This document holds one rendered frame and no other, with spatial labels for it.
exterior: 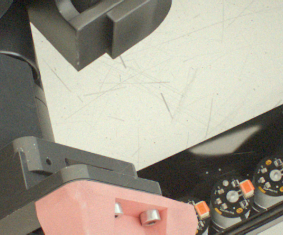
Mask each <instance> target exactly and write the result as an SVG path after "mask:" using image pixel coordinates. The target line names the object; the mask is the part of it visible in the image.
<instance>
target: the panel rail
mask: <svg viewBox="0 0 283 235"><path fill-rule="evenodd" d="M282 210H283V201H281V202H278V203H276V204H275V205H273V206H270V207H268V208H266V209H265V210H263V211H260V212H258V213H256V214H254V215H252V216H250V217H248V218H246V216H245V215H241V217H240V219H241V221H239V222H238V223H236V224H233V225H231V226H229V227H227V228H225V229H223V230H221V231H219V232H217V233H215V234H213V235H233V234H235V233H237V232H240V231H242V230H244V229H246V228H247V227H250V226H252V225H254V224H256V223H258V222H260V221H262V220H264V219H266V218H268V217H270V216H272V215H274V214H276V213H278V212H280V211H282Z"/></svg>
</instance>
